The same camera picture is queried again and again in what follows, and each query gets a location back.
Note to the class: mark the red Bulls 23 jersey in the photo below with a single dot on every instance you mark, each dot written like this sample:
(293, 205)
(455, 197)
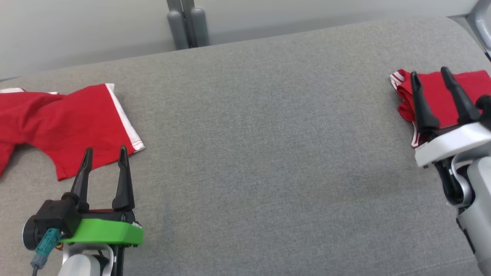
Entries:
(433, 92)

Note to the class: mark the grey metal pipe frame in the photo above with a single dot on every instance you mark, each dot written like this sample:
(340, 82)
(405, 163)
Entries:
(481, 23)

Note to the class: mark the grey fabric sofa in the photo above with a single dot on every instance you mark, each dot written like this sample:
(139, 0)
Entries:
(268, 153)

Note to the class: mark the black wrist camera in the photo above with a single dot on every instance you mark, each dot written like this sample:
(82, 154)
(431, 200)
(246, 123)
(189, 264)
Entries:
(50, 218)
(485, 111)

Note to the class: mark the red shorts white trim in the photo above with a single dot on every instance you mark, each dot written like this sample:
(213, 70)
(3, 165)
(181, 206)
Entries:
(57, 122)

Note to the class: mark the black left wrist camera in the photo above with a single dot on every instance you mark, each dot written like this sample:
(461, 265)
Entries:
(50, 218)

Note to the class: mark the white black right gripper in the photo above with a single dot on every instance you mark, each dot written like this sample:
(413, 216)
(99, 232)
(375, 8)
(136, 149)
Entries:
(452, 145)

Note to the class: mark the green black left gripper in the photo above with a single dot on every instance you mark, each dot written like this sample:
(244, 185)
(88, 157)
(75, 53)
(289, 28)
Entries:
(103, 232)

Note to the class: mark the grey metal partition post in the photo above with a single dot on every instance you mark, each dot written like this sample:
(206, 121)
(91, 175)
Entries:
(188, 27)

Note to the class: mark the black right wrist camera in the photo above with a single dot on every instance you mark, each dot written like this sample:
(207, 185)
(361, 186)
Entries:
(485, 111)

